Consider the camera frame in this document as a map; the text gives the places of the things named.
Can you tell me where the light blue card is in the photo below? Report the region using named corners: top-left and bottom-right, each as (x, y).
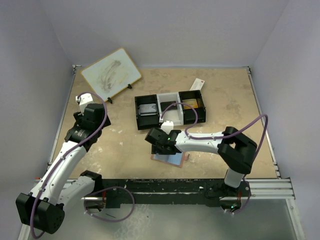
top-left (151, 153), bottom-right (184, 166)

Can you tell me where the pink leather card holder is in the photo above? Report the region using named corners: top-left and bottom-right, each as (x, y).
top-left (150, 152), bottom-right (190, 168)

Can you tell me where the silver striped card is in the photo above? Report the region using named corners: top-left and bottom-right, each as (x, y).
top-left (138, 103), bottom-right (157, 116)

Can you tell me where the black card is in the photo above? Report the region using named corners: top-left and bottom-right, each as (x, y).
top-left (160, 101), bottom-right (178, 112)

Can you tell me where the gold card from holder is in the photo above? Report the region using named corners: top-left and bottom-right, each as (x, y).
top-left (182, 98), bottom-right (201, 110)

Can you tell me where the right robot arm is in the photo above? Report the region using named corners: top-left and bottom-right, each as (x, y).
top-left (145, 126), bottom-right (258, 196)

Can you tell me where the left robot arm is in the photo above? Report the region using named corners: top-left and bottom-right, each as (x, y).
top-left (15, 102), bottom-right (111, 240)

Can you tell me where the white plastic bin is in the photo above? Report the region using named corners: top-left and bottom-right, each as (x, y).
top-left (156, 92), bottom-right (184, 126)

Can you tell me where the black left plastic bin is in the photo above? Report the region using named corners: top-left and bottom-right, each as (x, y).
top-left (134, 94), bottom-right (160, 130)

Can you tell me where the black plastic bin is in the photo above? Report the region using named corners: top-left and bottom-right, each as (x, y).
top-left (134, 94), bottom-right (160, 130)
top-left (179, 90), bottom-right (207, 125)

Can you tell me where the black right plastic bin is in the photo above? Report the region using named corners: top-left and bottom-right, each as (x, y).
top-left (179, 90), bottom-right (207, 125)

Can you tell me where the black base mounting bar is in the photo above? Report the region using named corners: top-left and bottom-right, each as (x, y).
top-left (85, 178), bottom-right (251, 209)

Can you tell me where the white red paper box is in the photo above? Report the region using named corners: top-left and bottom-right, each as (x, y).
top-left (190, 78), bottom-right (205, 91)

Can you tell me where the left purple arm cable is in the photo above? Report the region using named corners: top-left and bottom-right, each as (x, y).
top-left (29, 91), bottom-right (109, 240)

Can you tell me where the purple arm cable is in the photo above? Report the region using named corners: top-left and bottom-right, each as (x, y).
top-left (159, 102), bottom-right (269, 181)
top-left (29, 91), bottom-right (109, 240)

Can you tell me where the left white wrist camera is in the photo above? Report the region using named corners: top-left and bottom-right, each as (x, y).
top-left (75, 93), bottom-right (94, 114)

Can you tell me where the whiteboard with yellow frame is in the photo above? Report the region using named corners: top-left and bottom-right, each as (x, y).
top-left (80, 47), bottom-right (142, 102)

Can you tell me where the purple base cable loop left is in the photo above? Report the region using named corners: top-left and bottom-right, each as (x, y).
top-left (83, 186), bottom-right (136, 223)

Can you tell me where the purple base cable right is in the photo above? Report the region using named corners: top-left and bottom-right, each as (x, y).
top-left (223, 179), bottom-right (252, 216)

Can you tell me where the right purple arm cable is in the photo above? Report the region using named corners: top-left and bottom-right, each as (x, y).
top-left (159, 102), bottom-right (269, 181)

